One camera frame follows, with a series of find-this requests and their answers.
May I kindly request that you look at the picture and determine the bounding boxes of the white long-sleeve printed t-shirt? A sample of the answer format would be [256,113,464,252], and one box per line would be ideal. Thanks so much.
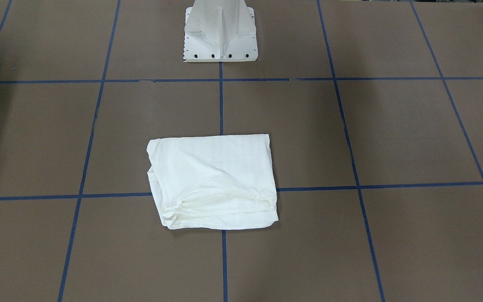
[146,134,279,231]

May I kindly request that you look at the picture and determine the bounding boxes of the white camera pedestal base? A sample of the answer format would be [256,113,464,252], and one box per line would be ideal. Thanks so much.
[183,0,258,62]

